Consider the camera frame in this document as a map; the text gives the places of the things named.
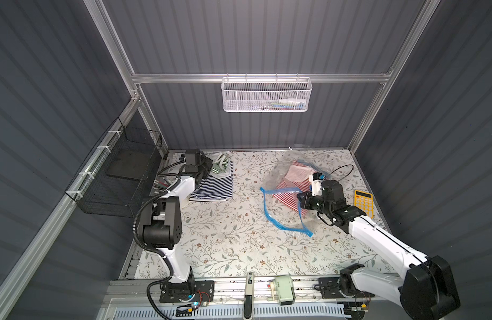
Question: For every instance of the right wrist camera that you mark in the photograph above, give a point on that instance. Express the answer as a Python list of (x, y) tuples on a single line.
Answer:
[(316, 180)]

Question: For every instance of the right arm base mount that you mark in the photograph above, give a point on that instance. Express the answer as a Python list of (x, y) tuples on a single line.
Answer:
[(330, 287)]

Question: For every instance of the white wire mesh basket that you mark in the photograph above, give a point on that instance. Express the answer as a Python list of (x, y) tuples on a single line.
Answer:
[(240, 94)]

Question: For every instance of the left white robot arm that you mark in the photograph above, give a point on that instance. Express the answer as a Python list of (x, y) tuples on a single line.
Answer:
[(158, 227)]

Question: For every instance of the black wire mesh basket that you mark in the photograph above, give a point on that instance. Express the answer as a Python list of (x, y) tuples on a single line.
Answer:
[(120, 174)]

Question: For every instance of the pale green box device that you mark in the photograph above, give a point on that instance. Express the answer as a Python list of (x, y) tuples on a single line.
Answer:
[(282, 290)]

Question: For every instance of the markers in white basket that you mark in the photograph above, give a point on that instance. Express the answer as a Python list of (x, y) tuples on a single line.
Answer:
[(290, 104)]

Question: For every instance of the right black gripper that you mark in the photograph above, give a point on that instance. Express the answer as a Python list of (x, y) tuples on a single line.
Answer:
[(310, 200)]

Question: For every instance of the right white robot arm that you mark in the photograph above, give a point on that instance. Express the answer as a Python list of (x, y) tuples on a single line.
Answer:
[(423, 286)]

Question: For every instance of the clear vacuum bag blue zipper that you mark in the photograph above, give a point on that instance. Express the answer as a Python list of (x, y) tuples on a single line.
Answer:
[(329, 163)]

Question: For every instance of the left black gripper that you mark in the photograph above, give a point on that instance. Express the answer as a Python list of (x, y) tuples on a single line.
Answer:
[(206, 166)]

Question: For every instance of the pens in mug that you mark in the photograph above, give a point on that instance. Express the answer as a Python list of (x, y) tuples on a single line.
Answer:
[(161, 183)]

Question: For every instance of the black white handheld tool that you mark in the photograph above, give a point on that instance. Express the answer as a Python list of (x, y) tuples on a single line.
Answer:
[(249, 296)]

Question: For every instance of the navy white striped tank top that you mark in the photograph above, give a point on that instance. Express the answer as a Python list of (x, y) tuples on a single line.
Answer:
[(213, 189)]

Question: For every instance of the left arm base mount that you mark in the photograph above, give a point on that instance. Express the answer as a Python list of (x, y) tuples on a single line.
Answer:
[(189, 291)]

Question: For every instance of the red white striped tank top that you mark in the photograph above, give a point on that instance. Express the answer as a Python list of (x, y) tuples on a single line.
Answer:
[(296, 177)]

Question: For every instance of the yellow calculator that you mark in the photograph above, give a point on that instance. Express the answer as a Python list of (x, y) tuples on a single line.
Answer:
[(364, 201)]

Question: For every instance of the green white striped tank top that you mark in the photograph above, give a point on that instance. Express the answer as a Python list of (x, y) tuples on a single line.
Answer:
[(221, 165)]

